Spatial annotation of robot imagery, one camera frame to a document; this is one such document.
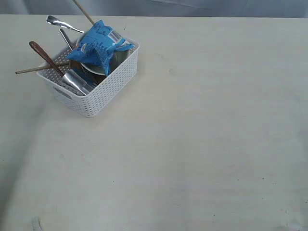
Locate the white ceramic bowl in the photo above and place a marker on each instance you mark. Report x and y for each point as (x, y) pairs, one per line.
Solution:
(117, 59)

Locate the blue snack bag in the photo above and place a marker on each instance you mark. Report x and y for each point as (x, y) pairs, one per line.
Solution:
(98, 46)

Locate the silver table knife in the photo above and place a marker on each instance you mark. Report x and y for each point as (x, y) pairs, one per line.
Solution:
(66, 38)

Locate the wooden chopstick back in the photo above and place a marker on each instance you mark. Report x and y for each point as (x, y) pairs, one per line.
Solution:
(83, 11)

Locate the white perforated plastic basket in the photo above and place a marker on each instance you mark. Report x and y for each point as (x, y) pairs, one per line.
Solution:
(91, 104)

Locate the brown round plate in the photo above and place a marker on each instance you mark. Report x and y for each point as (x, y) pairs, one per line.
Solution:
(91, 78)

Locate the silver fork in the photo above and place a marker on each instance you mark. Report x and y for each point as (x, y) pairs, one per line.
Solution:
(57, 22)

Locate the wooden handled metal scoop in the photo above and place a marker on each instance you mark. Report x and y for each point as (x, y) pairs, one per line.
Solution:
(70, 78)

